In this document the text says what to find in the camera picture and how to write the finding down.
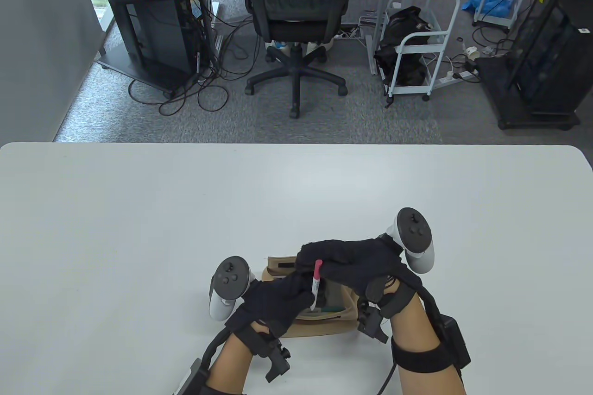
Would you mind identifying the black wheeled platform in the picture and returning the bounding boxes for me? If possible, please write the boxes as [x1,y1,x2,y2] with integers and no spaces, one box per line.
[477,57,582,131]

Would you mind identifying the black wrist strap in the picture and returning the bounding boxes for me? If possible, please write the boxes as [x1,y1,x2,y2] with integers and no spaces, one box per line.
[204,383,244,395]
[391,337,443,373]

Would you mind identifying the black equipment case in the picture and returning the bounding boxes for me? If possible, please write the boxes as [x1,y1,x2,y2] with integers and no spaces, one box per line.
[507,0,593,115]

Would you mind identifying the black floor cables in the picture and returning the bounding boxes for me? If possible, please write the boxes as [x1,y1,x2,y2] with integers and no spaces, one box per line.
[127,15,260,117]

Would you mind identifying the person's left hand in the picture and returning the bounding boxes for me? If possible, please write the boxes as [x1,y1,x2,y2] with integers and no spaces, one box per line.
[225,270,320,339]

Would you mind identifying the person's left forearm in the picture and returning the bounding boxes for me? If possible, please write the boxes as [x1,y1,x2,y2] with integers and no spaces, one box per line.
[206,332,260,395]

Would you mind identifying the dark grey left hand controller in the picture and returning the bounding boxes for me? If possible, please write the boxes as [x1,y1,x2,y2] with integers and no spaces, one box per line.
[208,256,256,321]

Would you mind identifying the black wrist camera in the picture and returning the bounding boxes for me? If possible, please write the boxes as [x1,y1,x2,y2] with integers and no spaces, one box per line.
[250,328,291,384]
[357,300,390,345]

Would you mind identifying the white metal trolley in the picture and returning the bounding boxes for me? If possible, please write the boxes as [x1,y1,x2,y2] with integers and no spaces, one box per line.
[384,0,461,108]

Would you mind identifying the person's right hand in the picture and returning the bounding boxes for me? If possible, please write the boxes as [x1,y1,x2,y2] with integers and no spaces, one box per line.
[296,238,424,317]

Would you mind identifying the dark grey right hand controller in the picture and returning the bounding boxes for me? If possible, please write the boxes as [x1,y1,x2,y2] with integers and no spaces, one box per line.
[386,207,436,274]

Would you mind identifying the black backpack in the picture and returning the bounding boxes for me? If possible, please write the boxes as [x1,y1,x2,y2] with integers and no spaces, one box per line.
[373,6,434,88]

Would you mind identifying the pink capped twist pen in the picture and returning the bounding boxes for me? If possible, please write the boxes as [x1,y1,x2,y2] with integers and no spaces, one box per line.
[309,260,323,311]

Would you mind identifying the black computer tower cart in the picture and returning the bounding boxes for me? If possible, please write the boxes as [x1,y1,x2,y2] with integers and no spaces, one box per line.
[95,0,218,99]

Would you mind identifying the dark grey hand controller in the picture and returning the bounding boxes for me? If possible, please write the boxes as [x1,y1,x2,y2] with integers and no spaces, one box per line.
[386,207,436,274]
[208,256,256,321]

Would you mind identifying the black labelled sensor box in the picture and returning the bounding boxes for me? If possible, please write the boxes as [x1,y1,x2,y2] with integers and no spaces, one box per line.
[435,315,472,370]
[174,358,209,395]

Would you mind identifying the beige fabric pen pouch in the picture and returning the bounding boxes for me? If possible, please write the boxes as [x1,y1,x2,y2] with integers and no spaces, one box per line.
[261,255,366,339]

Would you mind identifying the blue plastic bag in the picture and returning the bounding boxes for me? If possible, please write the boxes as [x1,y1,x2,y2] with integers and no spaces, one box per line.
[461,0,516,18]

